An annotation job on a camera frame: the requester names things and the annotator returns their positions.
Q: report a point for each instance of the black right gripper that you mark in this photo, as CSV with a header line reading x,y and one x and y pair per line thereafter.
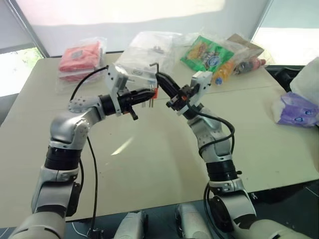
x,y
182,97

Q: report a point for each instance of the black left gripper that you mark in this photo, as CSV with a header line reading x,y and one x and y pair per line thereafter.
x,y
127,99

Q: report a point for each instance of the red hex key holder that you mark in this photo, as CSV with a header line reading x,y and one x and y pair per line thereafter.
x,y
156,93

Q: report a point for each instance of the black hex key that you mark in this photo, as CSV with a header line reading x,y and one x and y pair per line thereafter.
x,y
157,67

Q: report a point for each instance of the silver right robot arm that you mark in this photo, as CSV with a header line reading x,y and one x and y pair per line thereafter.
x,y
219,149

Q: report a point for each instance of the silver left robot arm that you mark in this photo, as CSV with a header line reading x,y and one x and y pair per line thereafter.
x,y
62,127

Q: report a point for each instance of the large clear plastic bag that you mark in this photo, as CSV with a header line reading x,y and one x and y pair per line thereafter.
x,y
144,52

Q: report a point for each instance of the green snack bag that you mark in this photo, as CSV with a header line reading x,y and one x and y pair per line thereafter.
x,y
207,53

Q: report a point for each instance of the orange drink bottle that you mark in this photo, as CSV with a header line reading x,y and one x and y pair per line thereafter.
x,y
224,72

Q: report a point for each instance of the red packet in clear bag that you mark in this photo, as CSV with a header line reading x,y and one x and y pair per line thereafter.
x,y
79,56

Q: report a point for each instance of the red drink bottle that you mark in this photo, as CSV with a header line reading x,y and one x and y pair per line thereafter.
x,y
251,63

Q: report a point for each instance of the brown paper package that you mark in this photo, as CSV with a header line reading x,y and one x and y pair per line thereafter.
x,y
246,46

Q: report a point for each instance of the purple tissue pack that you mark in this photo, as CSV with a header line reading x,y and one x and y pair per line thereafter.
x,y
296,110

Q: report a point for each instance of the grey rounded robot shell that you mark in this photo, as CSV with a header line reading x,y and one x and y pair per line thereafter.
x,y
190,221
132,225

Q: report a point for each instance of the white plastic bag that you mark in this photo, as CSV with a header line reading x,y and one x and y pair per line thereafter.
x,y
307,74

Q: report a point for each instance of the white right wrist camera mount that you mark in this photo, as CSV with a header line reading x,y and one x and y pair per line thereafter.
x,y
203,79

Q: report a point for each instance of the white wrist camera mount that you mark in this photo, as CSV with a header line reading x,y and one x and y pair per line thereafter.
x,y
203,79
115,77

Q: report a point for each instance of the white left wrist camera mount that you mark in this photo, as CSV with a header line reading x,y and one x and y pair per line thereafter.
x,y
115,77

